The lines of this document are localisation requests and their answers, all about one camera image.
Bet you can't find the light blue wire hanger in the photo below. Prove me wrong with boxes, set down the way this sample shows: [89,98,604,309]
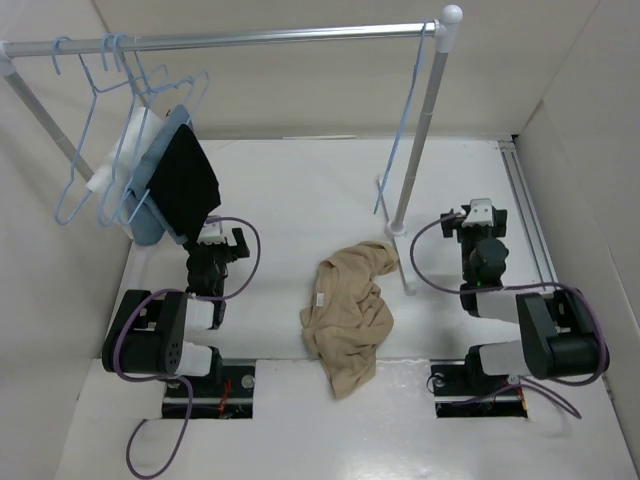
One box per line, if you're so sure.
[373,21,427,214]

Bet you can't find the empty light blue hanger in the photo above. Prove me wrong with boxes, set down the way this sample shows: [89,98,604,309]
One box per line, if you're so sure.
[55,33,137,226]

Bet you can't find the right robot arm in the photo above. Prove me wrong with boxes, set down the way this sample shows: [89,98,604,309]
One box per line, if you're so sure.
[440,205,610,394]

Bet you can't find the black cloth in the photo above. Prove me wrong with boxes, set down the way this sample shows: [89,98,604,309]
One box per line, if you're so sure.
[147,124,222,242]

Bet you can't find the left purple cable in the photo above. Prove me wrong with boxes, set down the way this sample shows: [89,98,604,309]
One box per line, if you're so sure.
[113,215,262,478]

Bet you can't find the beige t shirt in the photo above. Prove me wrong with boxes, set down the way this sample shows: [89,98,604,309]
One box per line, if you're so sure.
[300,241,399,400]

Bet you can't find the blue cloth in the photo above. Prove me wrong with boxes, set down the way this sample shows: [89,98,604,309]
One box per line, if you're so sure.
[124,105,192,246]

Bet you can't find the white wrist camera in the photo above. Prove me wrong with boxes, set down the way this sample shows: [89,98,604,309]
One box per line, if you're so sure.
[198,217,225,245]
[462,198,495,228]

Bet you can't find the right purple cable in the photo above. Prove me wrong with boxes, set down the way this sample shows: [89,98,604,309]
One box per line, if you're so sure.
[409,212,611,420]

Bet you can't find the metal clothes rack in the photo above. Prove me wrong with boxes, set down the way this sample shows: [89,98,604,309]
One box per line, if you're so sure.
[1,5,463,295]

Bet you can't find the light blue hanger with black cloth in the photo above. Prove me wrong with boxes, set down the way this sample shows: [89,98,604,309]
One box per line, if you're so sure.
[130,70,210,227]

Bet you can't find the white cloth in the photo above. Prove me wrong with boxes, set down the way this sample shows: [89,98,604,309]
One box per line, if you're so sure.
[86,107,164,194]

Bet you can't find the light blue hanger with white cloth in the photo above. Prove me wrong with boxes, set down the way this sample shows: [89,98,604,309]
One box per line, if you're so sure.
[97,33,168,227]

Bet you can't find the purple cable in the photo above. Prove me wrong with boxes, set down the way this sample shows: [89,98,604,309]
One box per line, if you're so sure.
[113,215,262,478]
[409,212,611,420]

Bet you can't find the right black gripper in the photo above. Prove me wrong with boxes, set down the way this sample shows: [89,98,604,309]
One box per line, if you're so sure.
[442,210,509,283]

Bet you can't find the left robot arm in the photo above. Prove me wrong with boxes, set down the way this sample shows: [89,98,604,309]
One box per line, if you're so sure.
[101,227,250,397]

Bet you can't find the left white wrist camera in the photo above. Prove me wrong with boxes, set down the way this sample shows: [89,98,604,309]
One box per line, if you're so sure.
[198,217,225,245]

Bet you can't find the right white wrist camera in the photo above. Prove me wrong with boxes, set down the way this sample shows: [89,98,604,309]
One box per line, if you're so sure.
[462,198,495,228]

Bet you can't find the aluminium rail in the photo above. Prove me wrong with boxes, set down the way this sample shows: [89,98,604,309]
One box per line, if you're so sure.
[498,140,558,282]

